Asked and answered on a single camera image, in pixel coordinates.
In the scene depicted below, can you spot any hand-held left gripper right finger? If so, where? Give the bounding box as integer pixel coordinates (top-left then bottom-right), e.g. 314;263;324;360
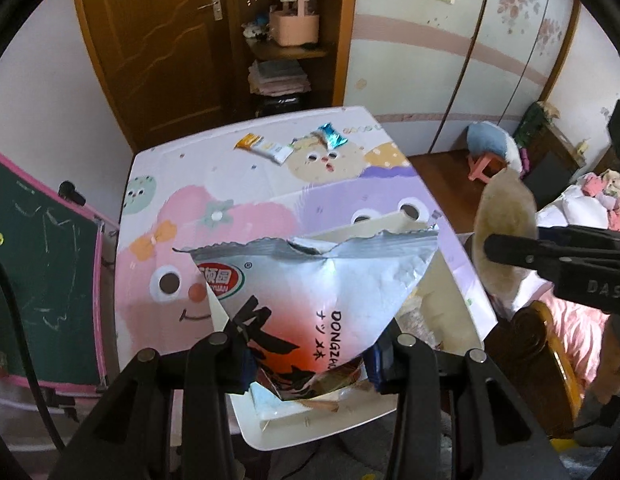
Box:
362;332;570;480

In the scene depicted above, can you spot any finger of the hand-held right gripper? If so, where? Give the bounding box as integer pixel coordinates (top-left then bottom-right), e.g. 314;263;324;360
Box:
536;225;620;243
484;233;620;282

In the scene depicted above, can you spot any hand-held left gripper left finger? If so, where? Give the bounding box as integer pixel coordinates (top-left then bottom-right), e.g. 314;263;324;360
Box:
47;331;253;480

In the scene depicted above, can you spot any round pastry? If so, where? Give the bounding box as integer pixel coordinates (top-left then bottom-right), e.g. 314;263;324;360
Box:
474;167;538;307

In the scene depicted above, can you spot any white plastic bin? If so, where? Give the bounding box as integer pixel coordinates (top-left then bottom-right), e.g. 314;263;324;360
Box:
225;210;486;453

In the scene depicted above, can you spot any silver snack bag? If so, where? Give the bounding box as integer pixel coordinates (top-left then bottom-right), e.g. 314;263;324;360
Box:
172;227;441;402

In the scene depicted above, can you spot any pink blanket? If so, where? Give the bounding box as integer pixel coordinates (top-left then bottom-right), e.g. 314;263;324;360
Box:
540;287;613;397

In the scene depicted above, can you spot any pink plastic stool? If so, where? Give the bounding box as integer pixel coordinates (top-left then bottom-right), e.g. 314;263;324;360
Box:
467;152;506;184

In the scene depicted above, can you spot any blue cushion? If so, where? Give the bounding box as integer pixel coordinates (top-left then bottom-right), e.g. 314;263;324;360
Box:
466;121;521;167

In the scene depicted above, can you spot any cartoon printed tablecloth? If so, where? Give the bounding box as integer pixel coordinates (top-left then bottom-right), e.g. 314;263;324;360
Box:
114;106;498;401

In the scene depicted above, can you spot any pale wardrobe with pink stripe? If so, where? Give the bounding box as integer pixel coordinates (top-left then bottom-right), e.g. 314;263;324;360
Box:
342;0;581;157

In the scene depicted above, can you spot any blue silver snack packet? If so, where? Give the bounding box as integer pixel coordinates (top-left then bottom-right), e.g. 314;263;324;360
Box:
310;122;351;150

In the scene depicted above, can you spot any orange white snack packet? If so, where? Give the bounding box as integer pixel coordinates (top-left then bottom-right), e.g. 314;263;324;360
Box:
234;132;295;164

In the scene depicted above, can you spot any black clip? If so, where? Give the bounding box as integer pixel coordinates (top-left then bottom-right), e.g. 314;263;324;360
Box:
58;181;87;206

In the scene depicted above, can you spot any wooden shelf unit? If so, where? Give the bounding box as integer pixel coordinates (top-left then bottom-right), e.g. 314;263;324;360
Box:
225;0;361;121

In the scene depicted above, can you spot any stack of folded cloths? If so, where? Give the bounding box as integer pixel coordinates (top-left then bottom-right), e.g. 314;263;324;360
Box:
247;59;311;96

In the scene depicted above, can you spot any pink basket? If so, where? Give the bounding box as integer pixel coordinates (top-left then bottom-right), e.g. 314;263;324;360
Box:
269;10;321;47

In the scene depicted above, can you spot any brown wooden door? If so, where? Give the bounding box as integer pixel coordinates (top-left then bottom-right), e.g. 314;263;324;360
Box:
70;0;235;153

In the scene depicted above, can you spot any green chalkboard with pink frame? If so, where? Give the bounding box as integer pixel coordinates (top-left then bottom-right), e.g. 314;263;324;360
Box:
0;147;117;397

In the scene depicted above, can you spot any black cable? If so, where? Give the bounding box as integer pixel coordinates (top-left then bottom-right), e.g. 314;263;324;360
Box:
0;247;67;453

